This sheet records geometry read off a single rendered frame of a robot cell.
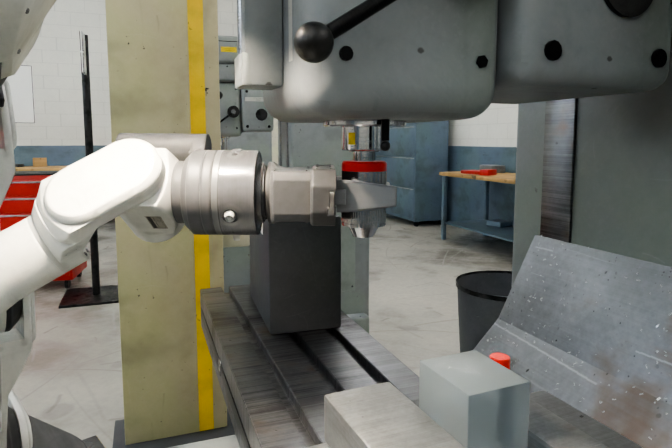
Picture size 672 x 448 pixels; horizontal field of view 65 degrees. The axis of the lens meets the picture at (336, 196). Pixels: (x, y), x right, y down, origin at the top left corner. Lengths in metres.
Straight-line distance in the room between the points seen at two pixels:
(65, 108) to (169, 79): 7.39
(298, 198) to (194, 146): 0.13
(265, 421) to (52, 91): 9.14
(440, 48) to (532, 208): 0.48
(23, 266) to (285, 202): 0.25
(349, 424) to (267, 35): 0.34
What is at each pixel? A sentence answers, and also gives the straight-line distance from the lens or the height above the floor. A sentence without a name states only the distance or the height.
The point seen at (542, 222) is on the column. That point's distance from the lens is 0.88.
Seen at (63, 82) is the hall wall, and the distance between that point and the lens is 9.62.
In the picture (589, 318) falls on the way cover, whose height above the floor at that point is 1.06.
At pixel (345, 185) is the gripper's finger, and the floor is 1.25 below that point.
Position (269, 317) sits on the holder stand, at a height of 1.01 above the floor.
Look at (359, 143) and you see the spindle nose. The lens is 0.53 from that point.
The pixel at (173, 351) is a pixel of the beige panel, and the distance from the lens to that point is 2.40.
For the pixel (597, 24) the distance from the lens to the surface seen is 0.56.
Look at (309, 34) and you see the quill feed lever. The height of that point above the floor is 1.37.
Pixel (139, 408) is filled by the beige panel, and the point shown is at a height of 0.18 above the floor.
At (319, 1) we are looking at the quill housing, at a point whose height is 1.40.
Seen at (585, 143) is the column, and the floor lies 1.29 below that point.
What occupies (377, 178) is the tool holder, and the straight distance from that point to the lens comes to 0.53.
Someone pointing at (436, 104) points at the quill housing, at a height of 1.32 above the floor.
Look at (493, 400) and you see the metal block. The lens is 0.39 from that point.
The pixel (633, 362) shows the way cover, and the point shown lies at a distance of 0.73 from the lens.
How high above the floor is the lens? 1.29
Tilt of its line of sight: 6 degrees down
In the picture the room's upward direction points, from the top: straight up
